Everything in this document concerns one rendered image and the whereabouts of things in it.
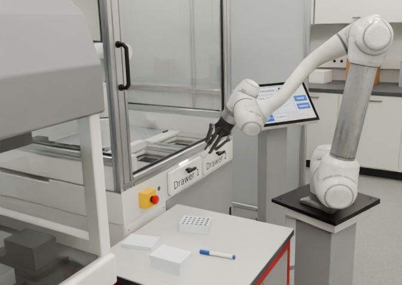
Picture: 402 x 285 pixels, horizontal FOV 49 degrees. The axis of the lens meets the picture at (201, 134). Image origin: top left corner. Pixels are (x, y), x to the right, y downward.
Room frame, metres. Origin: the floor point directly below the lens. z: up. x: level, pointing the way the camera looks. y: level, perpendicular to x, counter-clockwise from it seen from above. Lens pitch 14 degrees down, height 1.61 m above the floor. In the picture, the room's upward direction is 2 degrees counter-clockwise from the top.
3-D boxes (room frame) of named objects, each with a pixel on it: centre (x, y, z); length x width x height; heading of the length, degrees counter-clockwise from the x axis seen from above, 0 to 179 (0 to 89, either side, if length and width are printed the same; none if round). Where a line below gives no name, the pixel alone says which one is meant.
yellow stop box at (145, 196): (1.79, 0.23, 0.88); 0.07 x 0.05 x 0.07; 150
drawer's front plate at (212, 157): (2.35, -0.08, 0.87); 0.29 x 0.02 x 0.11; 150
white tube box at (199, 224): (1.72, 0.03, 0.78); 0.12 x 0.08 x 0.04; 76
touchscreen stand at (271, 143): (2.86, -0.50, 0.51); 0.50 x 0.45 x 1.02; 23
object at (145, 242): (1.60, 0.25, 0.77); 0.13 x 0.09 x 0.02; 73
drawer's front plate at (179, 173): (2.08, 0.08, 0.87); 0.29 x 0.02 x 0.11; 150
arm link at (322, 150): (1.90, -0.57, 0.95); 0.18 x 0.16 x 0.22; 172
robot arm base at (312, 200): (1.92, -0.59, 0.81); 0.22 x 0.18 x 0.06; 127
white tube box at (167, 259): (1.42, 0.12, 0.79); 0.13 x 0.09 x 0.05; 61
